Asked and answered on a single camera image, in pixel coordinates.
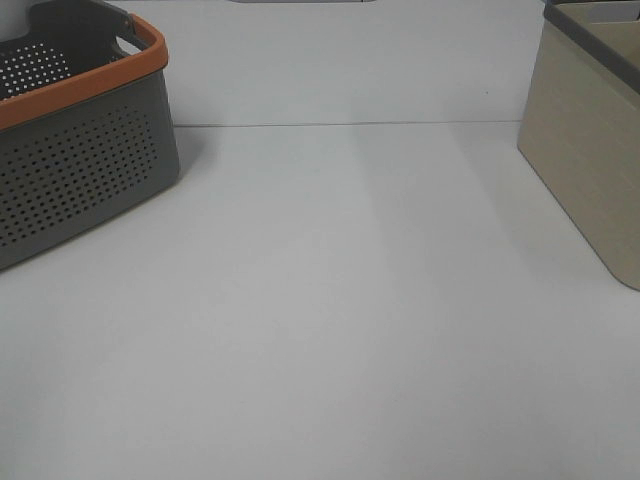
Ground grey perforated basket orange rim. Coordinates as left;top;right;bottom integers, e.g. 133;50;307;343
1;1;180;269

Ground beige storage bin grey rim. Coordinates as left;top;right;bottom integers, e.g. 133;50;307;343
517;1;639;289

